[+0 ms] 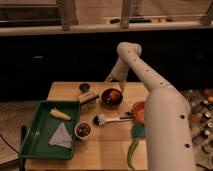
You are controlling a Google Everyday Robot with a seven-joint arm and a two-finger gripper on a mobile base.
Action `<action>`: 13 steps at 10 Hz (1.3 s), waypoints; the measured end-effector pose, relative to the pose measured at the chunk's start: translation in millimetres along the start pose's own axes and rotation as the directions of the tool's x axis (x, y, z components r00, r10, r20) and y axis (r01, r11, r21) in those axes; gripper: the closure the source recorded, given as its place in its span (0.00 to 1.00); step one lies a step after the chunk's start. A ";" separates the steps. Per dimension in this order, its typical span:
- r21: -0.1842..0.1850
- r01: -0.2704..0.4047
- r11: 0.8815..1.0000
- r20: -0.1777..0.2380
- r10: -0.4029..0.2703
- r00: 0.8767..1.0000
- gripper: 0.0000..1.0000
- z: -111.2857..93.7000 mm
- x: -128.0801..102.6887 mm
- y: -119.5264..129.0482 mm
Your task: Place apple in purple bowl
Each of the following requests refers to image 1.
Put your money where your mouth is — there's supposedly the white handled brush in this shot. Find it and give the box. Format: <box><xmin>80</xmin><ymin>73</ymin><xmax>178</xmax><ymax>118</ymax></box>
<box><xmin>93</xmin><ymin>114</ymin><xmax>133</xmax><ymax>126</ymax></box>

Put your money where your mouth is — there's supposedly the orange apple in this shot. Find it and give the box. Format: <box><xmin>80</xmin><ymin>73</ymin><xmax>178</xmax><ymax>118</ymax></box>
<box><xmin>109</xmin><ymin>90</ymin><xmax>121</xmax><ymax>101</ymax></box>

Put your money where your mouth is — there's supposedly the white cup with nuts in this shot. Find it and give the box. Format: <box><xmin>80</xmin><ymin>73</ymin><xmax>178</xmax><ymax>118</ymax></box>
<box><xmin>74</xmin><ymin>121</ymin><xmax>92</xmax><ymax>141</ymax></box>

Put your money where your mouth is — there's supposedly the grey folded cloth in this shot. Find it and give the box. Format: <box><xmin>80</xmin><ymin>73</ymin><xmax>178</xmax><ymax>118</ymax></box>
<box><xmin>49</xmin><ymin>123</ymin><xmax>72</xmax><ymax>149</ymax></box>

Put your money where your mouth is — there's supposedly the green plastic tray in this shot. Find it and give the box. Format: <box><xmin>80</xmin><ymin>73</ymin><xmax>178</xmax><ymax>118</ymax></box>
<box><xmin>19</xmin><ymin>101</ymin><xmax>80</xmax><ymax>160</ymax></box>

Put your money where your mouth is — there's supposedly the dark purple bowl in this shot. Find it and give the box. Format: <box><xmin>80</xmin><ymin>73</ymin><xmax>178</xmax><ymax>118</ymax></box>
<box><xmin>101</xmin><ymin>88</ymin><xmax>123</xmax><ymax>107</ymax></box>

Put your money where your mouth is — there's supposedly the green chili pepper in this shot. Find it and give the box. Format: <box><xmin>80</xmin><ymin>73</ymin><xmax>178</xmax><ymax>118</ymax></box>
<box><xmin>127</xmin><ymin>139</ymin><xmax>139</xmax><ymax>170</ymax></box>

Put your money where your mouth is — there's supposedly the teal cloth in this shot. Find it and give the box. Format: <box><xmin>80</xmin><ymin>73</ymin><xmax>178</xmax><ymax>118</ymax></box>
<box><xmin>131</xmin><ymin>124</ymin><xmax>145</xmax><ymax>139</ymax></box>

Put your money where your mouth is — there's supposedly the yellow corn cob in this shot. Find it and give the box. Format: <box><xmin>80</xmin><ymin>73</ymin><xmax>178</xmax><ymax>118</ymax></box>
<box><xmin>50</xmin><ymin>109</ymin><xmax>71</xmax><ymax>121</ymax></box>

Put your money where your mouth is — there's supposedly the small dark cup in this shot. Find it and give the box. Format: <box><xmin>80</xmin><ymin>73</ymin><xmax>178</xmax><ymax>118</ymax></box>
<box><xmin>79</xmin><ymin>83</ymin><xmax>90</xmax><ymax>93</ymax></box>

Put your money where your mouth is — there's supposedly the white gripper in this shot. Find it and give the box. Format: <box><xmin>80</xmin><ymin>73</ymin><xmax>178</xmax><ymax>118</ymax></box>
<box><xmin>104</xmin><ymin>61</ymin><xmax>129</xmax><ymax>93</ymax></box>

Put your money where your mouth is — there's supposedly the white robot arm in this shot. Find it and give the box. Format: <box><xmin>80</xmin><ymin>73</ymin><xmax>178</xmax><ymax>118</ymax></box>
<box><xmin>107</xmin><ymin>42</ymin><xmax>196</xmax><ymax>171</ymax></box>

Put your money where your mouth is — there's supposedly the wooden railing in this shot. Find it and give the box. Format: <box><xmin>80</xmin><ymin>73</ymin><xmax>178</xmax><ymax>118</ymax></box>
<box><xmin>0</xmin><ymin>0</ymin><xmax>213</xmax><ymax>35</ymax></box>

